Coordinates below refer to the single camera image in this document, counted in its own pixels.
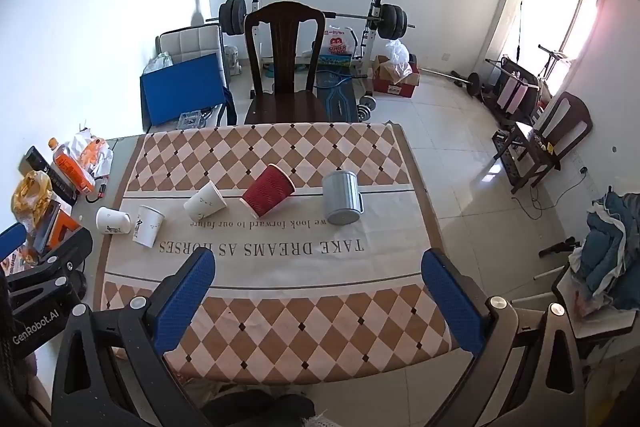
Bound white paper cup calligraphy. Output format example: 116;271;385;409
183;181;227;222

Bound white paper cup lying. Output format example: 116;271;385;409
96;207;132;235

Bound white paper cup tilted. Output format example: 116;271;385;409
132;205;165;248

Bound red ribbed paper cup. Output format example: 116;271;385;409
241;164;295;219

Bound orange box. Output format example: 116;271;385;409
32;200;79;257

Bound yellow snack bag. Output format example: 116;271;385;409
11;170;52;233

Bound black long box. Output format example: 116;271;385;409
18;145;78;207

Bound orange drink bottle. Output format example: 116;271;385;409
48;138;96;194

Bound white orange plastic bag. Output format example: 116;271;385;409
67;128;113;179

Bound pile of clothes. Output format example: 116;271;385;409
568;190;639;317

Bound dark side chair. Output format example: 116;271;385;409
491;91;593;194

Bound blue folded mat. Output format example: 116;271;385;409
140;53;226;129

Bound checkered beige tablecloth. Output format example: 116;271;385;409
94;122;456;385

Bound grey metal mug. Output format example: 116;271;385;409
322;170;364;227

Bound white leather chair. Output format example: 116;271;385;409
155;24;224;67

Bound black clothes rack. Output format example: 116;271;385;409
485;56;541;122

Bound dark wooden chair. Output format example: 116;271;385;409
244;1;329;124

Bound red cardboard box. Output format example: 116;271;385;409
373;64;420;98

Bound barbell with black plates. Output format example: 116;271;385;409
207;0;414;40

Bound red white shopping bag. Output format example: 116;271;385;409
320;25;356;56

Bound weight bench rack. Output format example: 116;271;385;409
244;0;384;92

